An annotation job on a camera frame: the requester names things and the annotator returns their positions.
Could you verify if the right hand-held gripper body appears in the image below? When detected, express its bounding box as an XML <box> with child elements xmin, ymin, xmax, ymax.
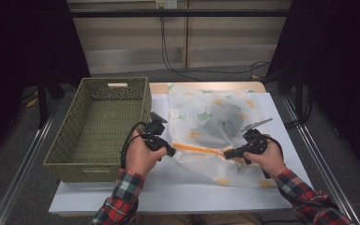
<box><xmin>241</xmin><ymin>117</ymin><xmax>274</xmax><ymax>156</ymax></box>

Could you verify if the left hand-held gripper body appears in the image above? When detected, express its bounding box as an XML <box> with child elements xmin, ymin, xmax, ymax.
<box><xmin>141</xmin><ymin>112</ymin><xmax>170</xmax><ymax>153</ymax></box>

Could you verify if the black garment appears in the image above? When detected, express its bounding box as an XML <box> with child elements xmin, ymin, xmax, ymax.
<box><xmin>196</xmin><ymin>102</ymin><xmax>245</xmax><ymax>148</ymax></box>

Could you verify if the white leaf-print mesh laundry bag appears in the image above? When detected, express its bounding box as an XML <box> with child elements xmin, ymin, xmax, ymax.
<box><xmin>167</xmin><ymin>83</ymin><xmax>278</xmax><ymax>188</ymax></box>

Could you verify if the green woven basket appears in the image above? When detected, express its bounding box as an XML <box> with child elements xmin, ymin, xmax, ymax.
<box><xmin>42</xmin><ymin>77</ymin><xmax>153</xmax><ymax>183</ymax></box>

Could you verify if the person's left hand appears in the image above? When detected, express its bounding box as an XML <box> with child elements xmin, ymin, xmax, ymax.
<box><xmin>125</xmin><ymin>130</ymin><xmax>167</xmax><ymax>176</ymax></box>

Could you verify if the person's right hand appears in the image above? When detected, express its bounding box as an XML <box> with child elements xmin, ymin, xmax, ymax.
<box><xmin>244</xmin><ymin>140</ymin><xmax>287</xmax><ymax>179</ymax></box>

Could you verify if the white table cover sheet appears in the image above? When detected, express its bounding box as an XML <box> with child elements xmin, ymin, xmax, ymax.
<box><xmin>48</xmin><ymin>92</ymin><xmax>313</xmax><ymax>217</ymax></box>

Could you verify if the yellow floor tag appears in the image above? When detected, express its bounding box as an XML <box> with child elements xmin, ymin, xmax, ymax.
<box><xmin>24</xmin><ymin>92</ymin><xmax>39</xmax><ymax>109</ymax></box>

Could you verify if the black horizontal bar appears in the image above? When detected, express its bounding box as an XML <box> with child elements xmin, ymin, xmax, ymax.
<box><xmin>69</xmin><ymin>8</ymin><xmax>292</xmax><ymax>18</ymax></box>

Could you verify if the right hand-held gripper cable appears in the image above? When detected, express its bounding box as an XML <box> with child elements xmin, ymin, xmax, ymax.
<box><xmin>265</xmin><ymin>134</ymin><xmax>334</xmax><ymax>207</ymax></box>

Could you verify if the hand-held gripper cable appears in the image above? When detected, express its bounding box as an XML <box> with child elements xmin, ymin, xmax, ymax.
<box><xmin>120</xmin><ymin>121</ymin><xmax>148</xmax><ymax>172</ymax></box>
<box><xmin>265</xmin><ymin>134</ymin><xmax>334</xmax><ymax>207</ymax></box>

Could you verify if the left hand-held gripper cable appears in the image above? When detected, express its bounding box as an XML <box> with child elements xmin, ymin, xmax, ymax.
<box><xmin>120</xmin><ymin>121</ymin><xmax>148</xmax><ymax>172</ymax></box>

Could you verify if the black stand post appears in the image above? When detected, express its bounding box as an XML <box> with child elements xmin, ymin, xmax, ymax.
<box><xmin>37</xmin><ymin>73</ymin><xmax>50</xmax><ymax>129</ymax></box>
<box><xmin>294</xmin><ymin>67</ymin><xmax>304</xmax><ymax>120</ymax></box>

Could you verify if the metal floor rail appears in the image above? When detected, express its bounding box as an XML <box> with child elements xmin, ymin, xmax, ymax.
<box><xmin>0</xmin><ymin>102</ymin><xmax>60</xmax><ymax>225</ymax></box>
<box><xmin>282</xmin><ymin>97</ymin><xmax>360</xmax><ymax>225</ymax></box>

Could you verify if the black wall cable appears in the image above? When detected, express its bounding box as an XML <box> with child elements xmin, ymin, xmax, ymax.
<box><xmin>159</xmin><ymin>15</ymin><xmax>271</xmax><ymax>83</ymax></box>

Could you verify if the white wall outlet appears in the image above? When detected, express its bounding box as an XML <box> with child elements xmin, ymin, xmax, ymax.
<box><xmin>155</xmin><ymin>0</ymin><xmax>178</xmax><ymax>9</ymax></box>

